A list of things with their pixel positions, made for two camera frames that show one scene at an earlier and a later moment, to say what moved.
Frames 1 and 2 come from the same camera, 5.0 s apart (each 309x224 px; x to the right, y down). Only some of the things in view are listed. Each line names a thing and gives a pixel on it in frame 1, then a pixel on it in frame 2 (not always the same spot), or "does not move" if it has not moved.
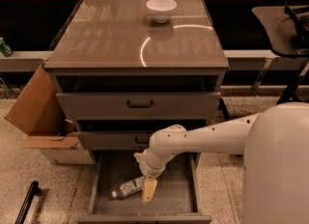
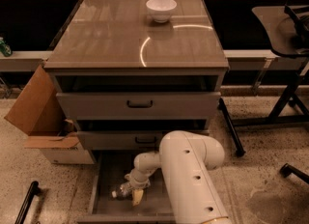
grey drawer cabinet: [122, 76] does not move
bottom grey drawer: [180, 194] does not move
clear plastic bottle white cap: [128, 188] does not move
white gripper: [149, 169] to [139, 183]
